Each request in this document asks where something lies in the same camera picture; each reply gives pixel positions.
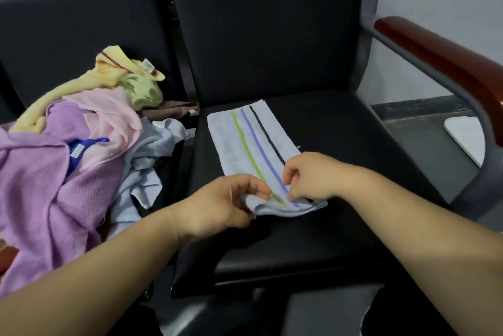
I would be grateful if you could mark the black padded chair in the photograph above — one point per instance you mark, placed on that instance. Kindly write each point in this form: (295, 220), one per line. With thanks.
(70, 21)
(275, 33)

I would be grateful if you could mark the green towel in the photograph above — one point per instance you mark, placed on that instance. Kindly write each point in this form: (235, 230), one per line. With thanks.
(145, 92)

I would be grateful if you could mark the person's right hand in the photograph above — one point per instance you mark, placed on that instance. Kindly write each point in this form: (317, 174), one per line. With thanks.
(320, 176)

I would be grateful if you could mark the purple towel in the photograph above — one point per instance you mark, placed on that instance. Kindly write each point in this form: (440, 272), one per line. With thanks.
(43, 198)

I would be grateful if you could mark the red-brown wooden armrest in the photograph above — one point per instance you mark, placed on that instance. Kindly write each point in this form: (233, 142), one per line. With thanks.
(448, 60)
(7, 259)

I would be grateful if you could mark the plain light blue cloth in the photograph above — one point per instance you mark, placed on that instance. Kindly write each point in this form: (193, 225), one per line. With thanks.
(145, 174)

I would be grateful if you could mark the yellow towel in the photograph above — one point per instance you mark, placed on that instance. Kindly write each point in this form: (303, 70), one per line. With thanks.
(106, 70)

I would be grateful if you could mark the person's left hand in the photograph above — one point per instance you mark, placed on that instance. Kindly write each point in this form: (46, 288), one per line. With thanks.
(214, 208)

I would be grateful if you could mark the blue cloth with white tag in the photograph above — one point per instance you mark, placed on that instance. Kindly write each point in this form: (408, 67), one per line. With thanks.
(78, 151)

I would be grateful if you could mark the brown cloth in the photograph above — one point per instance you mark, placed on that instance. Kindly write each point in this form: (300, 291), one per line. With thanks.
(173, 108)

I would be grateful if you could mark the grey metal chair frame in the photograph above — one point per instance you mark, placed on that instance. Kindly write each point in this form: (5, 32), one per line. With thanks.
(477, 190)

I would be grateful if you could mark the white flat object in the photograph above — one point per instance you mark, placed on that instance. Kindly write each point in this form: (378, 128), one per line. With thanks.
(465, 137)

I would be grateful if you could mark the pink towel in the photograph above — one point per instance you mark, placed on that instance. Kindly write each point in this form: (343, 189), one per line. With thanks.
(114, 123)

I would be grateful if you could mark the person's left fingers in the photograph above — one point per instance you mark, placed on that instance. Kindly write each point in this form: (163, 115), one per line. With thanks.
(255, 188)

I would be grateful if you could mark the light blue striped towel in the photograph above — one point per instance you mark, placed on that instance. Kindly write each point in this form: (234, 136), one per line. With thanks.
(243, 139)

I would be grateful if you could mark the person's right fingers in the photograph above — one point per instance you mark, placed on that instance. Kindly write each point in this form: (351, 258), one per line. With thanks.
(294, 174)

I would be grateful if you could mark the person's left forearm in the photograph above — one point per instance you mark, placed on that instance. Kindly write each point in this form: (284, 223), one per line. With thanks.
(98, 269)

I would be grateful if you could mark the person's right forearm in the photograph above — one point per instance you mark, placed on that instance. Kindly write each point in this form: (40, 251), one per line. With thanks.
(424, 237)

